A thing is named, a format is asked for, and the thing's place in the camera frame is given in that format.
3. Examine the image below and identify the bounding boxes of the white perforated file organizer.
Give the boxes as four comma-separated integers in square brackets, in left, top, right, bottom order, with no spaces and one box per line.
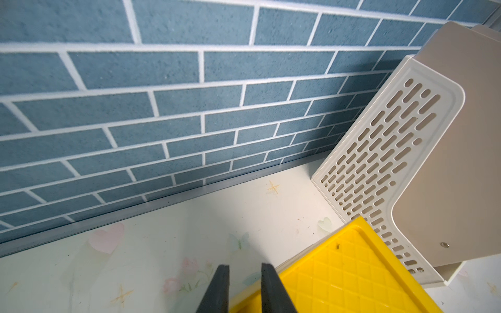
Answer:
[311,56,465,287]

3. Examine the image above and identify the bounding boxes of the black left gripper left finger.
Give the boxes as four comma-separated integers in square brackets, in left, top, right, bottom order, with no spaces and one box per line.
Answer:
[196,265,230,313]

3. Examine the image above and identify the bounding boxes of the yellow drawer cabinet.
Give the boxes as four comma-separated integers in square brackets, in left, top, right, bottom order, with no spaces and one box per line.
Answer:
[229,216,445,313]

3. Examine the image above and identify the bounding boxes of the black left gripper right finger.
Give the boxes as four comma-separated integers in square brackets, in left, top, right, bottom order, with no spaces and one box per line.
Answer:
[261,263,297,313]

